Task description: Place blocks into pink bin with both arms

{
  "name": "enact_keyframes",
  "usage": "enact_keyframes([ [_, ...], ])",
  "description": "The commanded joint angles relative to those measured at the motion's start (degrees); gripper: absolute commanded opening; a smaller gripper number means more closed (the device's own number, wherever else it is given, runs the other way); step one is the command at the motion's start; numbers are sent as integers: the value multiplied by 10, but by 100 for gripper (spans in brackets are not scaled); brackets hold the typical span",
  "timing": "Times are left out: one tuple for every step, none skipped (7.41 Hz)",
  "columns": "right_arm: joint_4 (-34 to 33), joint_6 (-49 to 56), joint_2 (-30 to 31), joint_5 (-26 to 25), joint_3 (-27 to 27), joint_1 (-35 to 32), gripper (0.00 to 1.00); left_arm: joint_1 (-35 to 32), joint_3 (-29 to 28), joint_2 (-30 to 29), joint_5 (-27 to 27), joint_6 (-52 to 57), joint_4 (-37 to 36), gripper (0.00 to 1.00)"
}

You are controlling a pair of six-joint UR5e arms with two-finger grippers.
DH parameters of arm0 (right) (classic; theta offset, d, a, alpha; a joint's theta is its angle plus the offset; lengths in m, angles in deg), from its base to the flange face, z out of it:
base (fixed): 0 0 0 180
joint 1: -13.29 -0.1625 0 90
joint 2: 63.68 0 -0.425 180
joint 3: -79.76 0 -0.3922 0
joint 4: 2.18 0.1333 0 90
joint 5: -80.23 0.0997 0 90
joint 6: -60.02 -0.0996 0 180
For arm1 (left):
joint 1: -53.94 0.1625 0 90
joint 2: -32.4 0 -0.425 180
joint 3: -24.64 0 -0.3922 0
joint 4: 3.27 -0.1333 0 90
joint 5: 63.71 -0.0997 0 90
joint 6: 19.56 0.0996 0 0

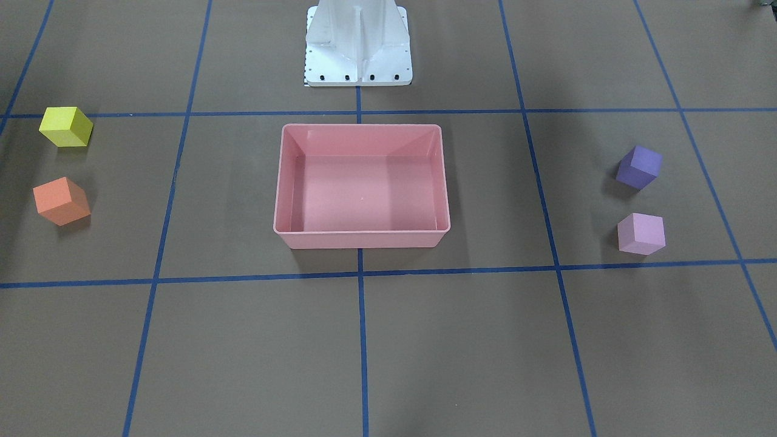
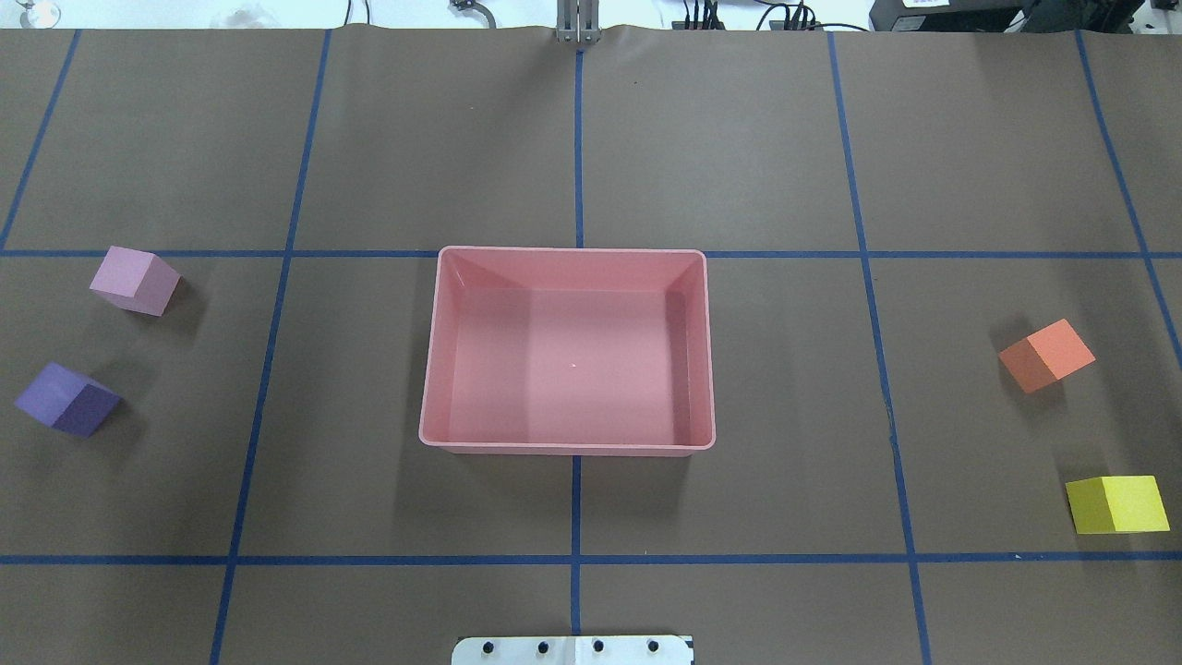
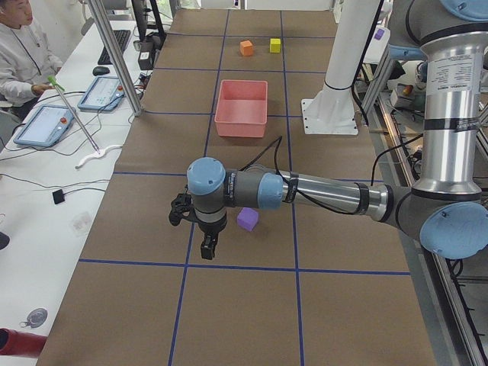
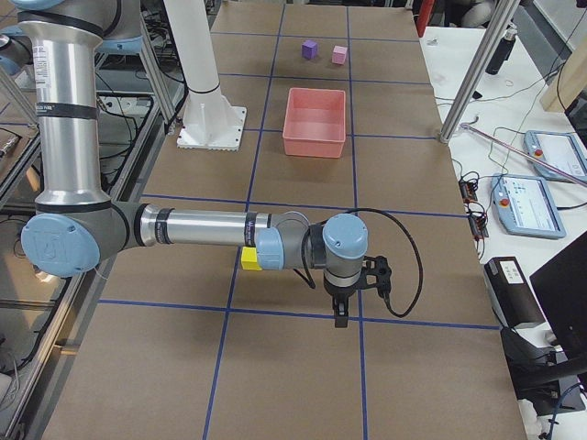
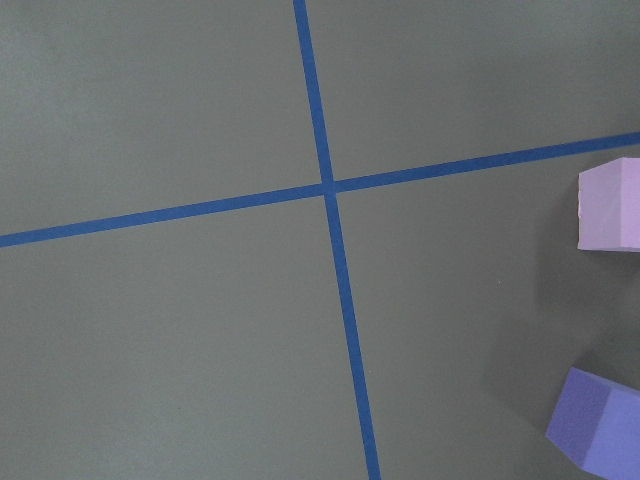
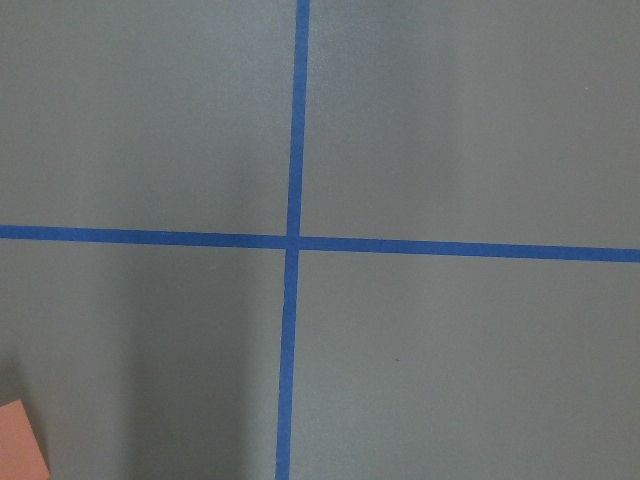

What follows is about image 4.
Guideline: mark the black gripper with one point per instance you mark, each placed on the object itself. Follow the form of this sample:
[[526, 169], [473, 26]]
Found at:
[[337, 293]]

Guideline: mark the pink foam block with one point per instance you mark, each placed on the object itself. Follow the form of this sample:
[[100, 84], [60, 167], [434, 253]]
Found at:
[[339, 55]]

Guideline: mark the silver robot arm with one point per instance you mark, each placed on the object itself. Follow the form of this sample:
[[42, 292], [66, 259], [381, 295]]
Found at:
[[77, 224]]

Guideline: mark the pink plastic bin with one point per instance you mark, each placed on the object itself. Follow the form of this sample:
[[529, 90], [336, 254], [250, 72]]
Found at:
[[315, 123]]

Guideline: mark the yellow foam block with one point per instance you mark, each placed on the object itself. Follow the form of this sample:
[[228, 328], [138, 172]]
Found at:
[[249, 259]]

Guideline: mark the small circuit board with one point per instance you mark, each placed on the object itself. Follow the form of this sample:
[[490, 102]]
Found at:
[[475, 211]]

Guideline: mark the black box with label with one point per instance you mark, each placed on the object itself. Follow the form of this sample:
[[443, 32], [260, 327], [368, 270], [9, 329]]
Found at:
[[511, 296]]

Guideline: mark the near blue teach pendant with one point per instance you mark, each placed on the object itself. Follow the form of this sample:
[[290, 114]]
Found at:
[[525, 206]]

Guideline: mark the blue teach pendant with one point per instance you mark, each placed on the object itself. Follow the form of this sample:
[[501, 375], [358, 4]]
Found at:
[[563, 151], [525, 206]]

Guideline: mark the metal grabber stick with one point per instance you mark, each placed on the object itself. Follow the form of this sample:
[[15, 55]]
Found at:
[[571, 178]]

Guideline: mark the black monitor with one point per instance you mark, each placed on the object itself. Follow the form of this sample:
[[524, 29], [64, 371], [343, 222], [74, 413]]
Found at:
[[560, 286]]

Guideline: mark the purple foam block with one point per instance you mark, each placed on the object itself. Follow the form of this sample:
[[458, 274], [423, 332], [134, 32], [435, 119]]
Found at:
[[309, 49]]

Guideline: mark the far blue teach pendant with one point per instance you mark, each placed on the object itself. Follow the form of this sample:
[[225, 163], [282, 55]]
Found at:
[[563, 151]]

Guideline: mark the black water bottle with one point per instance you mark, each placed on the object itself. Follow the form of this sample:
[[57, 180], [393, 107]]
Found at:
[[502, 51]]

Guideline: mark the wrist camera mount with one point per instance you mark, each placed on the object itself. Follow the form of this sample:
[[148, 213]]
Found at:
[[376, 274]]

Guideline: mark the white camera mast pillar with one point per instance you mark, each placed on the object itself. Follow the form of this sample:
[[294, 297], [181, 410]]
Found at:
[[209, 120]]

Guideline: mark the aluminium frame post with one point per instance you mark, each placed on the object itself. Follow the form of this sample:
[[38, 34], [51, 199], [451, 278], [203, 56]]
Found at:
[[490, 39]]

